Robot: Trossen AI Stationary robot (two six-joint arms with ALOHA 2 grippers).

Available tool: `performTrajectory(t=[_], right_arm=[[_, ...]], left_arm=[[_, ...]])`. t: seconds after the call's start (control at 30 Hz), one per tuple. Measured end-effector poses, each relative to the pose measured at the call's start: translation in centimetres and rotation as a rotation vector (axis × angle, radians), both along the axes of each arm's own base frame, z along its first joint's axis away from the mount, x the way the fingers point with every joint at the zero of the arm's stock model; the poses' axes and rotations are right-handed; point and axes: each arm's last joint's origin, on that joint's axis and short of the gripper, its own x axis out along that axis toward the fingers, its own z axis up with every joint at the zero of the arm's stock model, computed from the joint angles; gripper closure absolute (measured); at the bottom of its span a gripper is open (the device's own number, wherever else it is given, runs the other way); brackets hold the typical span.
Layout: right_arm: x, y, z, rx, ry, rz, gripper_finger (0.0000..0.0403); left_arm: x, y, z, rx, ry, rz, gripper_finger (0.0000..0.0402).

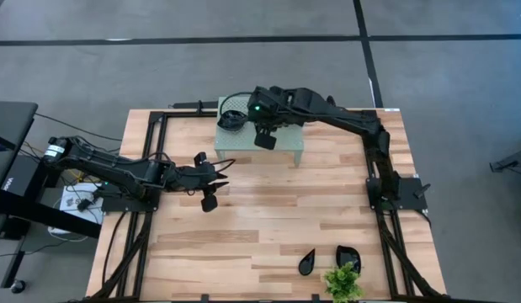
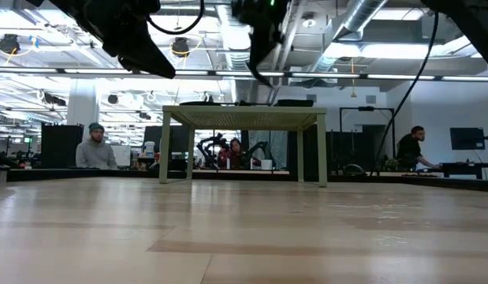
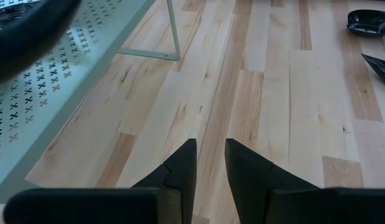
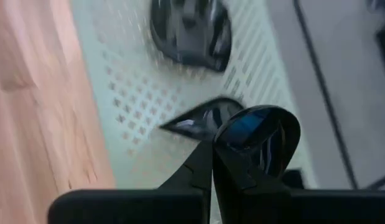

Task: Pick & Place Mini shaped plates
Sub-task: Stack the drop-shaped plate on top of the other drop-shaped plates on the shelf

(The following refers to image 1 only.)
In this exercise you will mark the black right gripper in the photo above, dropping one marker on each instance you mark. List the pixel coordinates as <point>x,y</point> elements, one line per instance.
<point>272,107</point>

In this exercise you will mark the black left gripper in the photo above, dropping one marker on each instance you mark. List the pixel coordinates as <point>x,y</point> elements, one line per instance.
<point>192,179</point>

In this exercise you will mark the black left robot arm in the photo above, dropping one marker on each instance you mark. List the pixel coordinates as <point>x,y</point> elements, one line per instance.
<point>117,168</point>

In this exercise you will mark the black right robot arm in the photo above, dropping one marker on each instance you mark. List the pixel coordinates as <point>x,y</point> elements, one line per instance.
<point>348,120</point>

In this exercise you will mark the green perforated metal riser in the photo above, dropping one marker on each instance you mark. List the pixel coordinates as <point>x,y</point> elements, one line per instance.
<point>285,143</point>

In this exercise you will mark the black teardrop plate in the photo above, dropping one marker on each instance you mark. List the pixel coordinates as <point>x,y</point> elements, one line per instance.
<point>305,266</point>

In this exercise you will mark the black rounded plate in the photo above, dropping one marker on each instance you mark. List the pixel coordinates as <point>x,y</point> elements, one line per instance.
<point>347,256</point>

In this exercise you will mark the white printed box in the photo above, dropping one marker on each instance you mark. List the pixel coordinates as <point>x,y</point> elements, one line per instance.
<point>70,202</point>

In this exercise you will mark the small green artificial plant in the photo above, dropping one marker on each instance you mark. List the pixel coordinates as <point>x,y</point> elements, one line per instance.
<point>342,284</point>

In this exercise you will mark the black computer tower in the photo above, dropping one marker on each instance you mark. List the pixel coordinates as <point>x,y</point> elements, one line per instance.
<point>20,181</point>

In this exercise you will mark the black desk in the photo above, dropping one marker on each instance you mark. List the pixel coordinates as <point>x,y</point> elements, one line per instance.
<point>12,122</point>

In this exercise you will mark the black caster wheel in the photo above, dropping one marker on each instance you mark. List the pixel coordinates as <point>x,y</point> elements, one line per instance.
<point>18,286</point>

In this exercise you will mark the black stand foot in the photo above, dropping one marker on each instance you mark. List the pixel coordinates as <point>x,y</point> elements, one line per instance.
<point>512,162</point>

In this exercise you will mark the black aluminium table frame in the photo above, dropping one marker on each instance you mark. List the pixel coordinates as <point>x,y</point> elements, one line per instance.
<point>180,113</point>

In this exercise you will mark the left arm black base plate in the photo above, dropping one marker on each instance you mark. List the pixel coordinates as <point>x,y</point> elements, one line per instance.
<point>129,204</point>

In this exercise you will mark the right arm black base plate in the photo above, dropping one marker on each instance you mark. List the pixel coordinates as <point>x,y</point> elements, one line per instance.
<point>411,202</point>

